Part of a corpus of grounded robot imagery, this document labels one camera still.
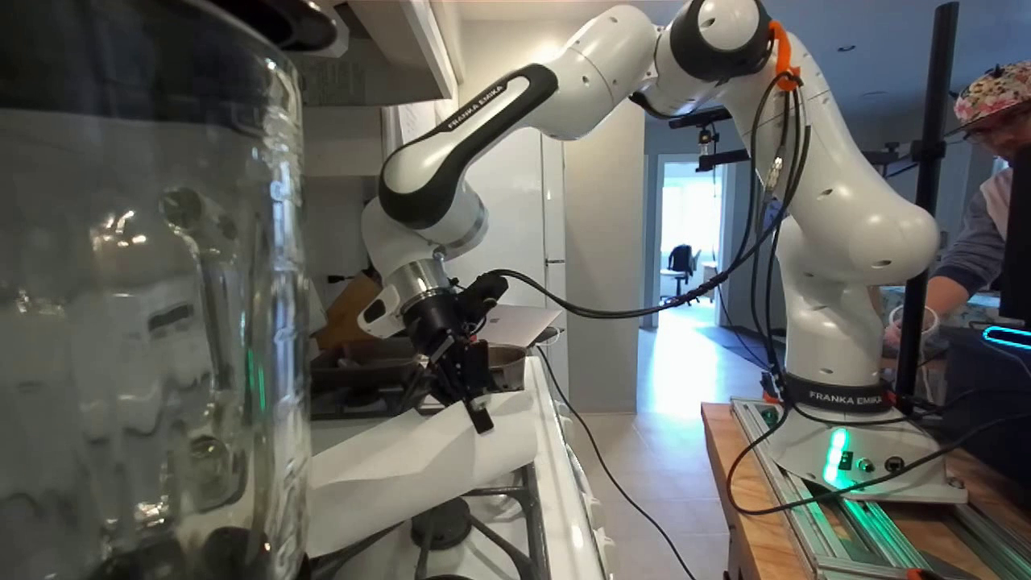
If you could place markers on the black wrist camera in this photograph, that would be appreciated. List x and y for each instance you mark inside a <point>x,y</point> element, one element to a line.
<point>485,290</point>

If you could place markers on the wooden table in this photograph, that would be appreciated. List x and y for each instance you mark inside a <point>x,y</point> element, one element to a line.
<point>752,537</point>

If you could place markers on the dark office chair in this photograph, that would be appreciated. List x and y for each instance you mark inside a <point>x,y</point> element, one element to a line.
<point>682,262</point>

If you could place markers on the floral cap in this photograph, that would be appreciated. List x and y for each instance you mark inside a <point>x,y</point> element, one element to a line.
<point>993,94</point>

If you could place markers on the black burner grate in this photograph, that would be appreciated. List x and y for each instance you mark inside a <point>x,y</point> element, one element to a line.
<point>517,525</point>

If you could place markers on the brown knife block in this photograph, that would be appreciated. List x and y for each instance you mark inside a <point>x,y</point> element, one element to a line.
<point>348,311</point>

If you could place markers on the white paper towel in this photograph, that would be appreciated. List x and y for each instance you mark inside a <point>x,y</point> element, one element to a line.
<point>397,471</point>

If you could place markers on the large clear glass jar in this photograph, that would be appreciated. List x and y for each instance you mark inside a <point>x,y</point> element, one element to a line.
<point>140,322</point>

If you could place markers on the black frying pan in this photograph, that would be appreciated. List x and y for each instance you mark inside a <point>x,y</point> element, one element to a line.
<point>364,389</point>

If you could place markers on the black monitor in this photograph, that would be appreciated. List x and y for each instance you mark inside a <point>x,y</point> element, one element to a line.
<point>1020,237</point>

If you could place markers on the white range hood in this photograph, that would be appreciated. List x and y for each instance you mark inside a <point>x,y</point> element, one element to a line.
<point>397,42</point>

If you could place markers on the person in grey shirt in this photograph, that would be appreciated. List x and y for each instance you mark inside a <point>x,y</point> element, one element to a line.
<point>972,251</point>

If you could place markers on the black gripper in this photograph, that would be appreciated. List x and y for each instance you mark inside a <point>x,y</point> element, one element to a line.
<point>446,332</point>

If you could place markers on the black camera on stand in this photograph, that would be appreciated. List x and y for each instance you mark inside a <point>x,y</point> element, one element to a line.
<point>724,158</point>

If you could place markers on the black burner cap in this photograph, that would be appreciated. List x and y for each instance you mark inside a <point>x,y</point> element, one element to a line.
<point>441,523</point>

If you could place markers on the white franka robot arm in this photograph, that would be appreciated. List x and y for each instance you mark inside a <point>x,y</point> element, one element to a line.
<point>850,228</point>

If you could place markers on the white refrigerator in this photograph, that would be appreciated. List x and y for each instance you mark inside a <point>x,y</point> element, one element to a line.
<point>526,215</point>

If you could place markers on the white gas stove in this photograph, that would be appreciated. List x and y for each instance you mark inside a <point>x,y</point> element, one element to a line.
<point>560,483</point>

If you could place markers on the black vertical pole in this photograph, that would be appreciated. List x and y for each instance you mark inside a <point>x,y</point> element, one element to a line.
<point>933,161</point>

